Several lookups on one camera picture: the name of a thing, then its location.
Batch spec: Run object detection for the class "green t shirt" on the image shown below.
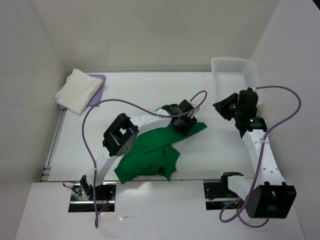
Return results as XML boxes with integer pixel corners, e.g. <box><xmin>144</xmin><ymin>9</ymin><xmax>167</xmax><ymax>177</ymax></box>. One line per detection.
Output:
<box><xmin>114</xmin><ymin>122</ymin><xmax>207</xmax><ymax>184</ymax></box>

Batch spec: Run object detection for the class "purple t shirt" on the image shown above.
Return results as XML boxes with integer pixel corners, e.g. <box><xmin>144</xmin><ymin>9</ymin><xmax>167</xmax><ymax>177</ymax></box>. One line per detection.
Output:
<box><xmin>57</xmin><ymin>73</ymin><xmax>107</xmax><ymax>110</ymax></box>

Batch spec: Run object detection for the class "white t shirt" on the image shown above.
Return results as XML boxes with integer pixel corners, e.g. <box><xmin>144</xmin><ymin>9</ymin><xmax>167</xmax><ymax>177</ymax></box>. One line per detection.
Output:
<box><xmin>54</xmin><ymin>68</ymin><xmax>104</xmax><ymax>112</ymax></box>

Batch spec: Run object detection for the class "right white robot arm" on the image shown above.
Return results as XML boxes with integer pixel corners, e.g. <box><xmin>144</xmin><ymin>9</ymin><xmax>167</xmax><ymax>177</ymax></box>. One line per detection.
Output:
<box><xmin>213</xmin><ymin>88</ymin><xmax>297</xmax><ymax>219</ymax></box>

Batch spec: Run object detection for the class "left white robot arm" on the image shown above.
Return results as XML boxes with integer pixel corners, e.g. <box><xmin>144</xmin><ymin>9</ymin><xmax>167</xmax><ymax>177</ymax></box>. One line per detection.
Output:
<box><xmin>80</xmin><ymin>99</ymin><xmax>199</xmax><ymax>200</ymax></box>

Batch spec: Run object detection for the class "white plastic basket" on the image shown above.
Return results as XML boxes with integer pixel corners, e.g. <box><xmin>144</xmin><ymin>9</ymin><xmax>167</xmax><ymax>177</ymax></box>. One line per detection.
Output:
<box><xmin>211</xmin><ymin>57</ymin><xmax>262</xmax><ymax>102</ymax></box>

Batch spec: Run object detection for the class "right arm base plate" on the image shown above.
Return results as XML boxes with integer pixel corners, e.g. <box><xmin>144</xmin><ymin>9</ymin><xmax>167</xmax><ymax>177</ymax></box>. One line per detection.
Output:
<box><xmin>203</xmin><ymin>180</ymin><xmax>240</xmax><ymax>211</ymax></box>

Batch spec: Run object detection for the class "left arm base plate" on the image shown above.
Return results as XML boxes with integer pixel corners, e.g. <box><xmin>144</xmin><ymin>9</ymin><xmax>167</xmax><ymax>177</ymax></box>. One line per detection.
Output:
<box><xmin>68</xmin><ymin>182</ymin><xmax>117</xmax><ymax>213</ymax></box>

